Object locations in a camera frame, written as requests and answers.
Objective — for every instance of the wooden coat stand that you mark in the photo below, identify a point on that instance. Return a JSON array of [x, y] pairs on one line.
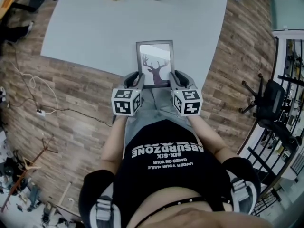
[[28, 167]]

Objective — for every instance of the light grey table top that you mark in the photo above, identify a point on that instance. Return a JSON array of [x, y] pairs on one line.
[[95, 27]]

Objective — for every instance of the black metal railing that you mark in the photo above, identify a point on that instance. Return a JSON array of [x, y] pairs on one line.
[[261, 165]]

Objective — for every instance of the framed deer picture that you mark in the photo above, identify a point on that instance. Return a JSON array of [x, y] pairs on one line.
[[154, 56]]

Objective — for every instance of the glass panel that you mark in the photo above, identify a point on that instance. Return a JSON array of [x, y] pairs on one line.
[[287, 8]]

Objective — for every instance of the person's left forearm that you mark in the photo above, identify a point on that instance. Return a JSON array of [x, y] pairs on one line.
[[114, 146]]

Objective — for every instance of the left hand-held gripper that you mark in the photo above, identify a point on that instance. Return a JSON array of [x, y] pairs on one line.
[[122, 103]]

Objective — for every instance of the person's right forearm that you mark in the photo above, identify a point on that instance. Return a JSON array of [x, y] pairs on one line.
[[206, 136]]

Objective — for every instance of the person's black printed t-shirt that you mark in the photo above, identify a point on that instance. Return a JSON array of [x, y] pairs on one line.
[[171, 177]]

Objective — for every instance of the person's grey jeans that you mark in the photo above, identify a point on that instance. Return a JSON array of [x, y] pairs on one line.
[[154, 110]]

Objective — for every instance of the black studded choker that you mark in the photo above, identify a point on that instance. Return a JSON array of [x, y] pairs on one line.
[[183, 201]]

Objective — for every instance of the yellow wooden table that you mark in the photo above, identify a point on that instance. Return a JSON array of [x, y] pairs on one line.
[[8, 1]]

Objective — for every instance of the person's left hand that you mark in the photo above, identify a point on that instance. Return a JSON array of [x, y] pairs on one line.
[[135, 81]]

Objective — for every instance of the black office chair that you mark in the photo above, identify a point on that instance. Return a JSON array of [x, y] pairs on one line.
[[270, 108]]

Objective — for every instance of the white power strip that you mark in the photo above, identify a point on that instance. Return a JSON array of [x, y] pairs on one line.
[[40, 112]]

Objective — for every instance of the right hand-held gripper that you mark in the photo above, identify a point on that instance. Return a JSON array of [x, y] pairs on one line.
[[190, 103]]

